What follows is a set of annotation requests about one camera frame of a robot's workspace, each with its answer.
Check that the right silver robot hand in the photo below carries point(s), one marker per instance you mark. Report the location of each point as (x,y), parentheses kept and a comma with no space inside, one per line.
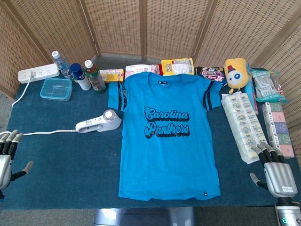
(281,179)

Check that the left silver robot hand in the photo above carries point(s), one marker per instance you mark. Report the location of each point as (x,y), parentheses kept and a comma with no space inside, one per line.
(5,162)

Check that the white handheld garment steamer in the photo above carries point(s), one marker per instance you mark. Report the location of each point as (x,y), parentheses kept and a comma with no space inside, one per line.
(108,123)

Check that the blue Carolina Panthers t-shirt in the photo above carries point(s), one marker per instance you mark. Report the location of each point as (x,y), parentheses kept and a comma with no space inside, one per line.
(164,153)

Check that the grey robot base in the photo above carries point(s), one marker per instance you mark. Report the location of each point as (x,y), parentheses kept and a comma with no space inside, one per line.
(145,216)

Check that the multicolour tissue pack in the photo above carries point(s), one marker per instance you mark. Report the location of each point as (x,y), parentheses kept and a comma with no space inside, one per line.
(278,129)

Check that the long white cotton pad pack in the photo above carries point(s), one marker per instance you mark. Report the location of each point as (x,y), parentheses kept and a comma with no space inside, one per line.
(245,127)

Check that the dark teal table mat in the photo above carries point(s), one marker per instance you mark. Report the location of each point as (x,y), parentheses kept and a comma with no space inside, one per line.
(70,164)

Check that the clear container blue lid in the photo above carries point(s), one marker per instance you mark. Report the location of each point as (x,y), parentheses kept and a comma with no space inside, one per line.
(56,89)

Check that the clear bag red contents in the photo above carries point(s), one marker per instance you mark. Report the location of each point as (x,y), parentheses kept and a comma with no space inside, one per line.
(278,87)

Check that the teal white wipes pack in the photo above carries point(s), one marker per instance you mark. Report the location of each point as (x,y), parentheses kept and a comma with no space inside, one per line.
(264,87)

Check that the white power strip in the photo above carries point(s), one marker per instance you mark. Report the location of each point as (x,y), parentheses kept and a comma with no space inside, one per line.
(42,71)

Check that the white bottle blue cap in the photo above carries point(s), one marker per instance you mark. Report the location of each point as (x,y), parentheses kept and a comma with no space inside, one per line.
(81,78)

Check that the clear water bottle white cap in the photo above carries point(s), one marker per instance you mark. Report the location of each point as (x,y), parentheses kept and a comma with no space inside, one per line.
(62,64)

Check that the yellow plush toy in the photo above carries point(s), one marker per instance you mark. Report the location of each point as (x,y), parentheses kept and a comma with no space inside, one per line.
(236,74)

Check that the green label tea bottle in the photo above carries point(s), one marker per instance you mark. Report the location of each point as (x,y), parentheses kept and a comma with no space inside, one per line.
(95,77)

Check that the black pink pad pack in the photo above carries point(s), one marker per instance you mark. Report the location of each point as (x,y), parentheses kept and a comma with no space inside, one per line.
(211,74)

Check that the yellow snack box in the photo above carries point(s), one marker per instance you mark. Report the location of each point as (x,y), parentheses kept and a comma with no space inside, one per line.
(111,75)

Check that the yellow snack bag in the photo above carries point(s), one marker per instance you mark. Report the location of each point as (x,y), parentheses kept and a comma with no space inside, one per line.
(178,67)

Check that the pink white tissue pack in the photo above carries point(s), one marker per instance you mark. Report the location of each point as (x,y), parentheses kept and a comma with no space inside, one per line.
(138,69)

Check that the red snack pack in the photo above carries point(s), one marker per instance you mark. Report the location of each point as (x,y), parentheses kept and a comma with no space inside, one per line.
(159,68)

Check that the bamboo folding screen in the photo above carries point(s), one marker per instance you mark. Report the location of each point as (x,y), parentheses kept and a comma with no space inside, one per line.
(117,23)

